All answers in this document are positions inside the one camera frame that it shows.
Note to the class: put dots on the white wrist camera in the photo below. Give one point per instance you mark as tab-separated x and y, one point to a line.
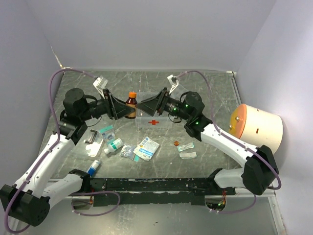
100	84
173	80

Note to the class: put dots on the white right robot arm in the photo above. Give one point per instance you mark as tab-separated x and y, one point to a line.
258	167

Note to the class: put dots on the blue white ointment tube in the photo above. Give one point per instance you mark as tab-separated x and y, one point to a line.
93	167

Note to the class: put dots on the cream cylinder orange face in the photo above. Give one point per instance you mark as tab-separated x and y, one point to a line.
256	127

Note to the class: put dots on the brown medicine bottle orange cap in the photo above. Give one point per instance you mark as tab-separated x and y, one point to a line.
131	101

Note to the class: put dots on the clear box lid black handle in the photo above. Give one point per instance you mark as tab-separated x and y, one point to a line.
93	143

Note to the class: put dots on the teal plaster packet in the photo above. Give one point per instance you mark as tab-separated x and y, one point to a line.
185	146

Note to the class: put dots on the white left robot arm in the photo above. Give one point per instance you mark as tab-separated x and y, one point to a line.
30	198

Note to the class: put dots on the teal bandage roll package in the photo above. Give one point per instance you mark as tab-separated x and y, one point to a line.
108	134

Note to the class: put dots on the white bottle green label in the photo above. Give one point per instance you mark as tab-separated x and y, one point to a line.
113	146

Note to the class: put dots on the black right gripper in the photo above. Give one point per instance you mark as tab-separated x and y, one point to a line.
149	105

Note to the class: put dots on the clear zip bag teal strip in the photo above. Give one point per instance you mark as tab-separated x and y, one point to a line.
127	151

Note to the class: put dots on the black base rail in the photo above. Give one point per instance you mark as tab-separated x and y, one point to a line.
156	191

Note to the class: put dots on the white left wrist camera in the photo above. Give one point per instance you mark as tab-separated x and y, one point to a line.
100	84

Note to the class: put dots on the white blue gauze packet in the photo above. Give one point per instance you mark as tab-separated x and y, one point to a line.
146	149

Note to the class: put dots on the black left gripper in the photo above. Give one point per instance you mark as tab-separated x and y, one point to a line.
116	108

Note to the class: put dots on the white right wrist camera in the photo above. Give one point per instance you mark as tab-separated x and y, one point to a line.
173	80

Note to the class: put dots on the white plaster packet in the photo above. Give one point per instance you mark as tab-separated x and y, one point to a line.
189	155

